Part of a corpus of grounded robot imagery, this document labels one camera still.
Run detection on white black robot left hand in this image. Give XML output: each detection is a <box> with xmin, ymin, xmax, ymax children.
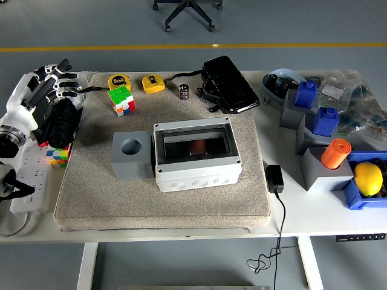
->
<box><xmin>0</xmin><ymin>59</ymin><xmax>80</xmax><ymax>133</ymax></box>

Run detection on orange cylinder battery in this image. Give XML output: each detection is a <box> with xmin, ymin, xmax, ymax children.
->
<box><xmin>189</xmin><ymin>139</ymin><xmax>207</xmax><ymax>155</ymax></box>
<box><xmin>320</xmin><ymin>138</ymin><xmax>353</xmax><ymax>170</ymax></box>

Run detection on white junction box clear lid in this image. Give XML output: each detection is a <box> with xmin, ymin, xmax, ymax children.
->
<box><xmin>152</xmin><ymin>116</ymin><xmax>242</xmax><ymax>193</ymax></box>

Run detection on black cloth bundle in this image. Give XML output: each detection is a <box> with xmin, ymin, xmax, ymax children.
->
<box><xmin>31</xmin><ymin>98</ymin><xmax>81</xmax><ymax>149</ymax></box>

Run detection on colourful puzzle cube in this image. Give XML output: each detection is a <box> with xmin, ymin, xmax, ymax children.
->
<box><xmin>107</xmin><ymin>86</ymin><xmax>136</xmax><ymax>117</ymax></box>
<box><xmin>45</xmin><ymin>143</ymin><xmax>73</xmax><ymax>169</ymax></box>

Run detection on clear bags of hardware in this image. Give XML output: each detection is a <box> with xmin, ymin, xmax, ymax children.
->
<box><xmin>69</xmin><ymin>71</ymin><xmax>97</xmax><ymax>109</ymax></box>

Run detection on white power strip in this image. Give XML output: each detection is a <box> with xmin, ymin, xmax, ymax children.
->
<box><xmin>10</xmin><ymin>141</ymin><xmax>52</xmax><ymax>216</ymax></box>

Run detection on yellow round tape measure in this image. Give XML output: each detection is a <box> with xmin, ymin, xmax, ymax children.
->
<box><xmin>108</xmin><ymin>74</ymin><xmax>133</xmax><ymax>91</ymax></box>

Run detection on grey block with round hole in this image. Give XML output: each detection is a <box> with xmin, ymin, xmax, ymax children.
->
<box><xmin>111</xmin><ymin>130</ymin><xmax>155</xmax><ymax>181</ymax></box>

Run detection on yellow square tape measure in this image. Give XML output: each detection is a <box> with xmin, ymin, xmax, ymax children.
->
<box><xmin>141</xmin><ymin>74</ymin><xmax>166</xmax><ymax>95</ymax></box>

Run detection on grey-brown mat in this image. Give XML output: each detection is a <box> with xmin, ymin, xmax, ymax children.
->
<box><xmin>54</xmin><ymin>72</ymin><xmax>272</xmax><ymax>232</ymax></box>

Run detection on white table leg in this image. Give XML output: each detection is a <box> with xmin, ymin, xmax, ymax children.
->
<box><xmin>77</xmin><ymin>242</ymin><xmax>99</xmax><ymax>290</ymax></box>
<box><xmin>298</xmin><ymin>236</ymin><xmax>324</xmax><ymax>290</ymax></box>

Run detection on black office chair base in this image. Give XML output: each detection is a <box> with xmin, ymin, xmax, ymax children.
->
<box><xmin>152</xmin><ymin>0</ymin><xmax>224</xmax><ymax>33</ymax></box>

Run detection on black zip case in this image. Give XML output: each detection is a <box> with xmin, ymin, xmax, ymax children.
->
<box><xmin>198</xmin><ymin>55</ymin><xmax>261</xmax><ymax>115</ymax></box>

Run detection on black power adapter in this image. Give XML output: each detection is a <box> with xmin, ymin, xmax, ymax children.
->
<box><xmin>265</xmin><ymin>164</ymin><xmax>285</xmax><ymax>194</ymax></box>

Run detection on light blue bowl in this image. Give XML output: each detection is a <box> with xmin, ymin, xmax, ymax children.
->
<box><xmin>261</xmin><ymin>68</ymin><xmax>308</xmax><ymax>106</ymax></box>

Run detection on grey block holder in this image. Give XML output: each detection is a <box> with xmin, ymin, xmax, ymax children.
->
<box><xmin>299</xmin><ymin>146</ymin><xmax>355</xmax><ymax>192</ymax></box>
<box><xmin>295</xmin><ymin>113</ymin><xmax>348</xmax><ymax>156</ymax></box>
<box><xmin>279</xmin><ymin>89</ymin><xmax>320</xmax><ymax>131</ymax></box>

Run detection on blue plastic block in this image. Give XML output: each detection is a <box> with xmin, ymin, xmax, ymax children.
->
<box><xmin>294</xmin><ymin>80</ymin><xmax>319</xmax><ymax>109</ymax></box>
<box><xmin>311</xmin><ymin>106</ymin><xmax>340</xmax><ymax>137</ymax></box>

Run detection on clear bags of parts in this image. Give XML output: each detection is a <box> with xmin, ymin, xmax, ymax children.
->
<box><xmin>302</xmin><ymin>69</ymin><xmax>387</xmax><ymax>152</ymax></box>

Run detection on blue storage bin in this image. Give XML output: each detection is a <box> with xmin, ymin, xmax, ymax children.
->
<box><xmin>342</xmin><ymin>150</ymin><xmax>387</xmax><ymax>211</ymax></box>

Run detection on yellow lemon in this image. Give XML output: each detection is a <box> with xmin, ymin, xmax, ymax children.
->
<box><xmin>353</xmin><ymin>162</ymin><xmax>384</xmax><ymax>197</ymax></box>

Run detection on black table control panel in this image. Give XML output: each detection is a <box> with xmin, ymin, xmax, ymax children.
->
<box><xmin>335</xmin><ymin>233</ymin><xmax>387</xmax><ymax>242</ymax></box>

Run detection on black tape measure strap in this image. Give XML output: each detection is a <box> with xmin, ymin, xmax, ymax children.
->
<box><xmin>77</xmin><ymin>86</ymin><xmax>110</xmax><ymax>93</ymax></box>

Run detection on white power cord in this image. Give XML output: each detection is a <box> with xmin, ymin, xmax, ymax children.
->
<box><xmin>0</xmin><ymin>211</ymin><xmax>33</xmax><ymax>238</ymax></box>

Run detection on black case strap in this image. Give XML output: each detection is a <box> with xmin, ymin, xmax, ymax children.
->
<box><xmin>165</xmin><ymin>69</ymin><xmax>204</xmax><ymax>83</ymax></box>

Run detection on black adapter cord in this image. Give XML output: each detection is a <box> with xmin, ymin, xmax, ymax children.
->
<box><xmin>246</xmin><ymin>192</ymin><xmax>299</xmax><ymax>290</ymax></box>

